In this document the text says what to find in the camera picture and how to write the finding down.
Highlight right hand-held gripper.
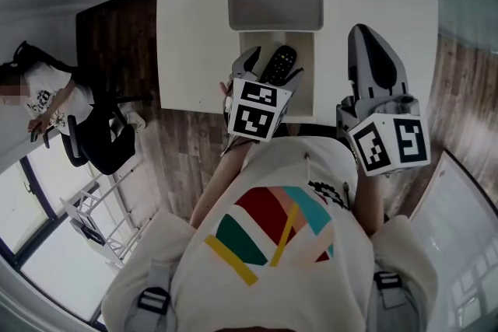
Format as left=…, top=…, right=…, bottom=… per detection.
left=335, top=23, right=431, bottom=178

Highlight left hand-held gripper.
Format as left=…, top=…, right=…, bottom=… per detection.
left=227, top=46, right=305, bottom=144

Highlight black remote control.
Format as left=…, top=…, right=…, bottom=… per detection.
left=258, top=44, right=299, bottom=87

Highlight person's right forearm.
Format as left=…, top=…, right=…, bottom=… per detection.
left=351, top=169, right=387, bottom=237

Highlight person's left forearm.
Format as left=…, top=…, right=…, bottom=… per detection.
left=189, top=141, right=258, bottom=229

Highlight person's left hand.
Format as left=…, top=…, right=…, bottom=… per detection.
left=218, top=80, right=235, bottom=103

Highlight frosted glass door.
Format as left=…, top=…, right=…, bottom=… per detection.
left=435, top=0, right=498, bottom=52

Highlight black office chair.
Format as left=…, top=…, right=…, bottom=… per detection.
left=12, top=40, right=153, bottom=169

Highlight white colourful printed t-shirt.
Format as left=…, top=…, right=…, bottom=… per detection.
left=100, top=135, right=440, bottom=332

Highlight white folding table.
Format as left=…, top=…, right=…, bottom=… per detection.
left=59, top=166, right=153, bottom=270

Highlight grey strap with black buckle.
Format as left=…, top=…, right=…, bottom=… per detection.
left=372, top=269, right=406, bottom=332
left=123, top=259, right=173, bottom=332

